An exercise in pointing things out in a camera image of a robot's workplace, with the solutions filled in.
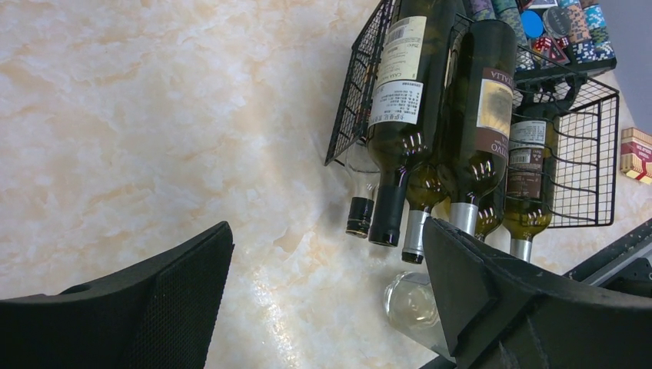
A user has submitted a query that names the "black poker chip case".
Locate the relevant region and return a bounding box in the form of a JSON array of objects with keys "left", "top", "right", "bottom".
[{"left": 457, "top": 1, "right": 617, "bottom": 81}]

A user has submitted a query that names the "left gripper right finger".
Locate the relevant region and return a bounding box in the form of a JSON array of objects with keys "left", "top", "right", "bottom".
[{"left": 424, "top": 218, "right": 651, "bottom": 368}]

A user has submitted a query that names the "square clear liquor bottle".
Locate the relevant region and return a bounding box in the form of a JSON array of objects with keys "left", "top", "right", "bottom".
[{"left": 344, "top": 140, "right": 380, "bottom": 238}]

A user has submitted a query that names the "black wire wine rack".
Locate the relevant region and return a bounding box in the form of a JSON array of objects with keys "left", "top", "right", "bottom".
[{"left": 324, "top": 1, "right": 620, "bottom": 228}]

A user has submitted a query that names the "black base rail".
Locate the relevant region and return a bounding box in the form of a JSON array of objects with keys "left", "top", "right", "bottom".
[{"left": 564, "top": 220, "right": 651, "bottom": 298}]

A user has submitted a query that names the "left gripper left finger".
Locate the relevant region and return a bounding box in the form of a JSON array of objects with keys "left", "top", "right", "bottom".
[{"left": 1, "top": 221, "right": 235, "bottom": 368}]

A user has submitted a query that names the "green wine bottle back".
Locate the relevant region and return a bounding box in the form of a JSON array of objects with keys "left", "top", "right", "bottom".
[{"left": 504, "top": 103, "right": 560, "bottom": 262}]

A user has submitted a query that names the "dark bottle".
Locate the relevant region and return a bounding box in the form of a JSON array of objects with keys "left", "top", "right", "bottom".
[{"left": 367, "top": 0, "right": 457, "bottom": 247}]

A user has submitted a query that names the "clear tall glass bottle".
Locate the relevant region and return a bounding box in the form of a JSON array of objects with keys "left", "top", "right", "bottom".
[{"left": 384, "top": 271, "right": 455, "bottom": 361}]

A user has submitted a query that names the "green wine bottle front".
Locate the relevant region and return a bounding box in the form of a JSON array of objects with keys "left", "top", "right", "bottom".
[{"left": 401, "top": 164, "right": 448, "bottom": 264}]

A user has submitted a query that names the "green wine bottle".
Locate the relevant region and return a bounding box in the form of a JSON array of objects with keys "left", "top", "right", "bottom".
[
  {"left": 401, "top": 164, "right": 448, "bottom": 264},
  {"left": 437, "top": 19, "right": 517, "bottom": 234},
  {"left": 474, "top": 178, "right": 507, "bottom": 241},
  {"left": 504, "top": 103, "right": 560, "bottom": 262}
]

